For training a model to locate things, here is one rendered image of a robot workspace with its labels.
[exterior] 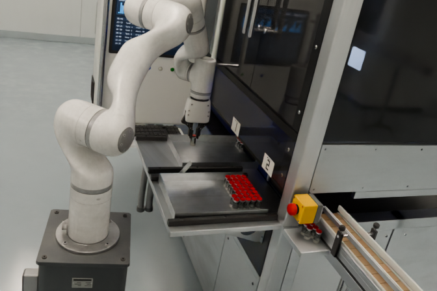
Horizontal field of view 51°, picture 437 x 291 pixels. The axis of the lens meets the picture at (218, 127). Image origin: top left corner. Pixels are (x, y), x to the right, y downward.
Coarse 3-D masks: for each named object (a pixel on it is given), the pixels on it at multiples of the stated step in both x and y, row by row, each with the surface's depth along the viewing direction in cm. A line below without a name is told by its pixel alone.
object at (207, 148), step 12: (168, 144) 202; (180, 144) 204; (204, 144) 208; (216, 144) 211; (228, 144) 213; (180, 156) 194; (192, 156) 196; (204, 156) 198; (216, 156) 200; (228, 156) 202; (240, 156) 204; (252, 168) 194
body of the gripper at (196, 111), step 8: (192, 104) 179; (200, 104) 180; (208, 104) 181; (184, 112) 183; (192, 112) 180; (200, 112) 181; (208, 112) 182; (192, 120) 182; (200, 120) 183; (208, 120) 184
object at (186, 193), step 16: (160, 176) 170; (176, 176) 174; (192, 176) 176; (208, 176) 178; (224, 176) 181; (176, 192) 167; (192, 192) 169; (208, 192) 171; (224, 192) 173; (176, 208) 158; (192, 208) 159; (208, 208) 161; (224, 208) 163
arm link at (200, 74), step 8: (192, 64) 177; (200, 64) 173; (208, 64) 172; (192, 72) 175; (200, 72) 174; (208, 72) 174; (192, 80) 176; (200, 80) 175; (208, 80) 175; (192, 88) 177; (200, 88) 176; (208, 88) 177
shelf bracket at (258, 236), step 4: (240, 232) 168; (256, 232) 171; (260, 232) 171; (264, 232) 170; (240, 236) 169; (244, 236) 170; (248, 236) 170; (252, 236) 171; (256, 236) 172; (260, 236) 172; (252, 240) 172; (256, 240) 173; (260, 240) 173
